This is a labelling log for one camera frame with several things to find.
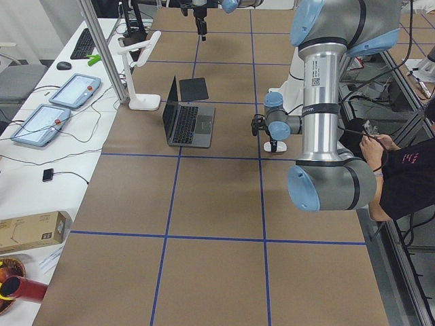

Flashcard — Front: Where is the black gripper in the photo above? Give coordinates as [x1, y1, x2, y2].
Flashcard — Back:
[193, 5, 207, 41]
[268, 130, 281, 153]

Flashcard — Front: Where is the white computer mouse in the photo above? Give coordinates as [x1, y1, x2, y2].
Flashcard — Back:
[263, 141, 287, 153]

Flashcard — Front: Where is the black mouse pad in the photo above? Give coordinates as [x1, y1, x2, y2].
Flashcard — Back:
[179, 77, 209, 102]

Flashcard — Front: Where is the grey laptop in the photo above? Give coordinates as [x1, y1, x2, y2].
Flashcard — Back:
[162, 77, 215, 148]

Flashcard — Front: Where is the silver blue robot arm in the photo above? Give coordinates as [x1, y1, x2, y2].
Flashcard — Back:
[288, 1, 401, 211]
[179, 0, 264, 41]

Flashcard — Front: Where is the black desk mouse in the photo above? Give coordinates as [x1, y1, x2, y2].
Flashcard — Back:
[56, 61, 72, 71]

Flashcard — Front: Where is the green object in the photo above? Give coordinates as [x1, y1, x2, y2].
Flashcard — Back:
[86, 54, 101, 67]

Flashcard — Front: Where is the black keyboard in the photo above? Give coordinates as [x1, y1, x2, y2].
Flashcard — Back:
[70, 28, 95, 60]

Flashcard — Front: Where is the person in black shirt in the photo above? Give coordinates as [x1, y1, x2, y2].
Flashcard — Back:
[359, 101, 435, 222]

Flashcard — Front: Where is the blue teach pendant far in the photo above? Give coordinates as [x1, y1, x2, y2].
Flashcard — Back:
[49, 73, 101, 109]

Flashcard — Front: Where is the blue teach pendant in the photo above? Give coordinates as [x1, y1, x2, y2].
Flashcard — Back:
[11, 105, 71, 147]
[49, 73, 101, 109]

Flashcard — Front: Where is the blue teach pendant near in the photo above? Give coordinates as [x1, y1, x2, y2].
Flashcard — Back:
[11, 105, 71, 147]

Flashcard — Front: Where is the small black device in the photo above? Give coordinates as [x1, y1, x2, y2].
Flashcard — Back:
[42, 168, 54, 182]

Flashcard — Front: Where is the cardboard box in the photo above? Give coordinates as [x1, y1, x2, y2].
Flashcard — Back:
[1, 211, 71, 254]

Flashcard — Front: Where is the woven basket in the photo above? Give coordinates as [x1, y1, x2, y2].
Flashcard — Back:
[1, 257, 26, 314]

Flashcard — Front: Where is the red bottle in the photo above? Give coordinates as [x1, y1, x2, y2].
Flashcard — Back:
[1, 275, 48, 303]

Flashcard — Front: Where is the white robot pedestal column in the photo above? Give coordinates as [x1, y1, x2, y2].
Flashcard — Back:
[268, 48, 304, 115]

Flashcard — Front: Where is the aluminium frame post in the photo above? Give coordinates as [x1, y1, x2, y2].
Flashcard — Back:
[77, 0, 128, 104]

